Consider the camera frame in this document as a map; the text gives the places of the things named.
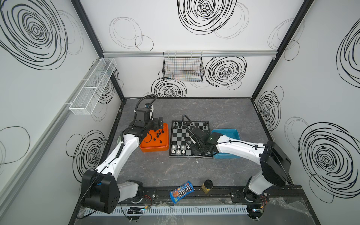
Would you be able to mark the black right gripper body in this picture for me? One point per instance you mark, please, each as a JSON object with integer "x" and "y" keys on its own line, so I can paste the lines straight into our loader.
{"x": 195, "y": 139}

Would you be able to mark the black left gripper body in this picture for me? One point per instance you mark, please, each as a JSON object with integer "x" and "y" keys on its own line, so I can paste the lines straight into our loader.
{"x": 156, "y": 125}

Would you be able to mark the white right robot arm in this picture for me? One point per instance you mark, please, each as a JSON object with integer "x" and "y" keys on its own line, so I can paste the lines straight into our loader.
{"x": 274, "y": 163}

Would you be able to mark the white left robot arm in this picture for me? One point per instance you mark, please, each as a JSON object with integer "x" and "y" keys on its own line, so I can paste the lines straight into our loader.
{"x": 100, "y": 190}

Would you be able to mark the orange plastic tray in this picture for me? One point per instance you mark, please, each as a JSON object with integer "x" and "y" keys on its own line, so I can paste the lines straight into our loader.
{"x": 156, "y": 141}

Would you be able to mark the black white chessboard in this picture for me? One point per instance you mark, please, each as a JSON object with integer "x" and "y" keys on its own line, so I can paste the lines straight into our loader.
{"x": 178, "y": 145}

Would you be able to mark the yellow jar black lid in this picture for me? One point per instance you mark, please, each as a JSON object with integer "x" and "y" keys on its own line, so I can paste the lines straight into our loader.
{"x": 207, "y": 186}

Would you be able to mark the blue candy bag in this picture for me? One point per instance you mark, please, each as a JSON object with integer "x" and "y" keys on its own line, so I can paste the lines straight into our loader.
{"x": 182, "y": 191}

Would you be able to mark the clear wall shelf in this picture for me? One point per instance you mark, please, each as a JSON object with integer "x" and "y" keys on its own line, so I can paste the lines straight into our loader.
{"x": 94, "y": 86}

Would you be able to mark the black wire basket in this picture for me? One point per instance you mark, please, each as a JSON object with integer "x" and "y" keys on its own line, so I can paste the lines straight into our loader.
{"x": 183, "y": 66}

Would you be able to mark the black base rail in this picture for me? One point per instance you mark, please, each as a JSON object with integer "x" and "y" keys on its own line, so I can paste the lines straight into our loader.
{"x": 235, "y": 193}

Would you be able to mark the white slotted cable duct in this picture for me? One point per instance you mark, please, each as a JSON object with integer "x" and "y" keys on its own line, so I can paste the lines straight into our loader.
{"x": 177, "y": 210}

